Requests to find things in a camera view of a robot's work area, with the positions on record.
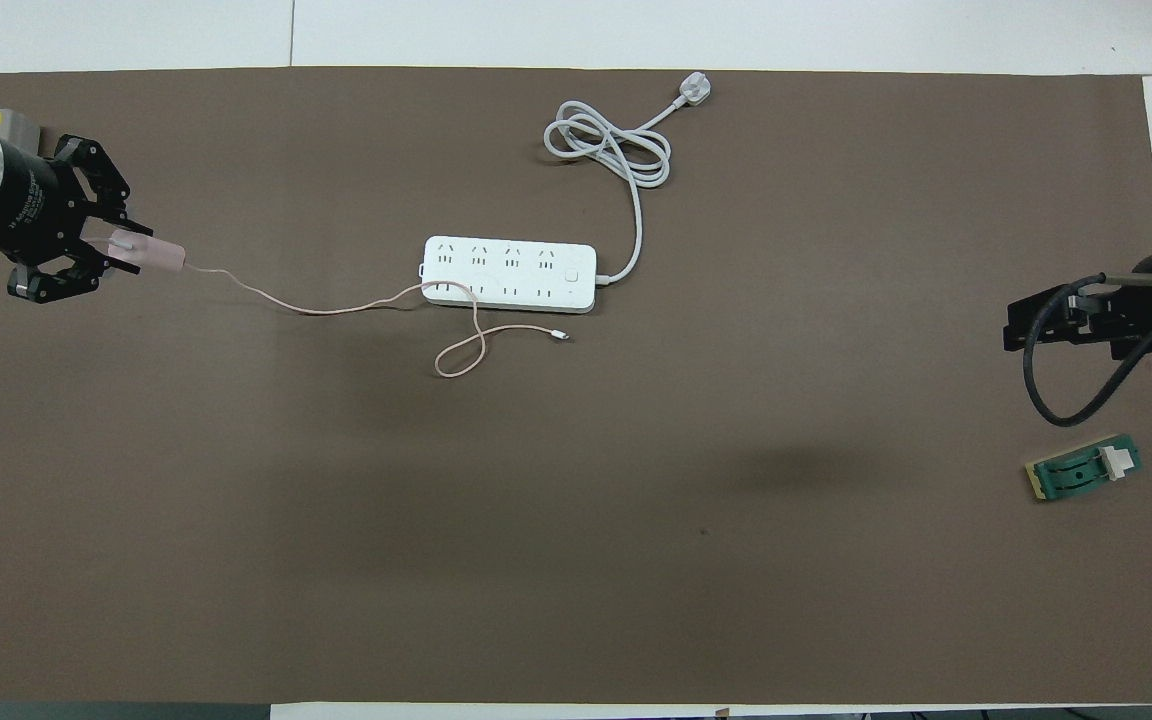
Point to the pink charger adapter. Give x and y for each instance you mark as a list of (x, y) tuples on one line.
[(164, 258)]

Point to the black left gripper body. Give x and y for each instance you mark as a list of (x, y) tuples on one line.
[(26, 210)]

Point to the green knife switch block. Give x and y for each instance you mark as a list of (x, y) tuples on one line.
[(1076, 475)]

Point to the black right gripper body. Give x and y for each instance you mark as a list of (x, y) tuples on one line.
[(1126, 325)]

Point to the brown table mat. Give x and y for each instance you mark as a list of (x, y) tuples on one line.
[(636, 500)]

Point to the white power strip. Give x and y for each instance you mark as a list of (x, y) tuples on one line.
[(526, 262)]

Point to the grey on-off switch box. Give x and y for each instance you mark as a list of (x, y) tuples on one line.
[(21, 130)]

